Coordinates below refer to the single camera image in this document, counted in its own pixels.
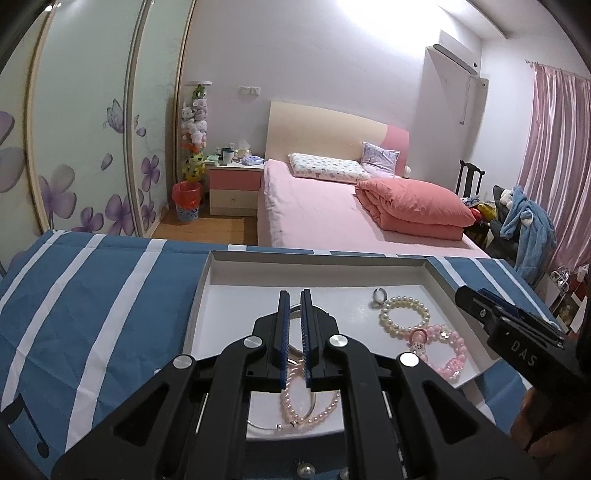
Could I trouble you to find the pink bead bracelet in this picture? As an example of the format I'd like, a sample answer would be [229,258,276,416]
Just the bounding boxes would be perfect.
[406,324,469,381]

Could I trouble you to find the dark office chair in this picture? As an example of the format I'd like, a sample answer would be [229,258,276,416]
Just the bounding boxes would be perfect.
[487,185,522,266]

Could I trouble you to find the pink curtain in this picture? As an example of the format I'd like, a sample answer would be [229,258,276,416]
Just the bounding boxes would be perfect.
[517,62,591,273]

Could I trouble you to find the colourful plush toys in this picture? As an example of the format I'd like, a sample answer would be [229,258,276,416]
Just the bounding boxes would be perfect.
[462,196,497,222]

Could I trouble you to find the blue plush robe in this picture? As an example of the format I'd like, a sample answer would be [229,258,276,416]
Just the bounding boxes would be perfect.
[500,185,557,287]

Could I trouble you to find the folded coral quilt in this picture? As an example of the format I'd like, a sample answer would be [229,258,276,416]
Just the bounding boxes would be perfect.
[355,178,476,241]

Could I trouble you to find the white patterned pillow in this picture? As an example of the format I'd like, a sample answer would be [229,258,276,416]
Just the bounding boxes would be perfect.
[287,152,371,182]

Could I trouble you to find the thin silver bangle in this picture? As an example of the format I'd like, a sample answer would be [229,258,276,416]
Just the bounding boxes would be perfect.
[247,302,343,433]

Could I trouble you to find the curtain rod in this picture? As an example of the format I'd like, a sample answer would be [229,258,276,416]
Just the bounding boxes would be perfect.
[525,58,591,81]

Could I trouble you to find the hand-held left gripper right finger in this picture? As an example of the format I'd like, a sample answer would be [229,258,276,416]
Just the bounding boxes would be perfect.
[300,288,542,480]

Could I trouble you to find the pink and cream nightstand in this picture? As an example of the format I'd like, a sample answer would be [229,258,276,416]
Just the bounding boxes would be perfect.
[205,157,265,217]

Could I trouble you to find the pink pearl bracelet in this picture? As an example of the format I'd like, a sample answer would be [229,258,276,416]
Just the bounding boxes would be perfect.
[281,367,340,426]

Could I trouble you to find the blue striped tablecloth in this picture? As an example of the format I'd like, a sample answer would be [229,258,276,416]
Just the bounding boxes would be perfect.
[0,229,561,480]

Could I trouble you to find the white pearl bracelet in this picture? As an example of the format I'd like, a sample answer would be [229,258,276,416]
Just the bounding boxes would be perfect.
[379,296,431,339]

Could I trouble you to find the bed with pink sheet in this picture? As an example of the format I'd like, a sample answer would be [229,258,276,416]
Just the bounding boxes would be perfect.
[256,159,492,259]

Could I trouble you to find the person's right hand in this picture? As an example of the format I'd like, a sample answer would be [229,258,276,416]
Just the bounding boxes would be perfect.
[510,387,568,459]

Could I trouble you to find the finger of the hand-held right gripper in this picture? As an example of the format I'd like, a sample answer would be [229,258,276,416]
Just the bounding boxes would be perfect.
[478,288,571,340]
[455,286,511,340]

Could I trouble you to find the flower print sliding wardrobe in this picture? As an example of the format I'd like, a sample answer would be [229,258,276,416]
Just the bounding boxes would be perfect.
[0,0,199,241]

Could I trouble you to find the grey cardboard tray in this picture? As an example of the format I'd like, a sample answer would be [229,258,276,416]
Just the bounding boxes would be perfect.
[182,250,503,438]

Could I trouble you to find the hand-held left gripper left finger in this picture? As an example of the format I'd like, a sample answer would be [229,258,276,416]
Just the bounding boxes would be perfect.
[51,290,296,480]

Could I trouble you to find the dark wooden chair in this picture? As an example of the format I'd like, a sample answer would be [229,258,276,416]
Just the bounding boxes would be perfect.
[455,160,485,250]

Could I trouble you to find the metal rack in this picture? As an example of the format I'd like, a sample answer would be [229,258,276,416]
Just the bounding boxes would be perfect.
[549,265,591,333]

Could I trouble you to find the lavender pillow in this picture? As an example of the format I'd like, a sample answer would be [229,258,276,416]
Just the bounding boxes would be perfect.
[360,141,400,178]

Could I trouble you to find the white air conditioner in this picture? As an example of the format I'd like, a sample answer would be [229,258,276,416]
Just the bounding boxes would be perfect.
[426,42,479,75]

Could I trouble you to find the red trash bin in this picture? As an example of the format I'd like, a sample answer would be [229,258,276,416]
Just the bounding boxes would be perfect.
[172,181,202,224]

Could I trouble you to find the cream and pink headboard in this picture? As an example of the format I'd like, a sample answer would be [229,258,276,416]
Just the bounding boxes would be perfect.
[264,100,410,178]

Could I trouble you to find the plush toy display tube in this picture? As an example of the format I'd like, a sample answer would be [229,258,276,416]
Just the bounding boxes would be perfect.
[179,80,213,183]

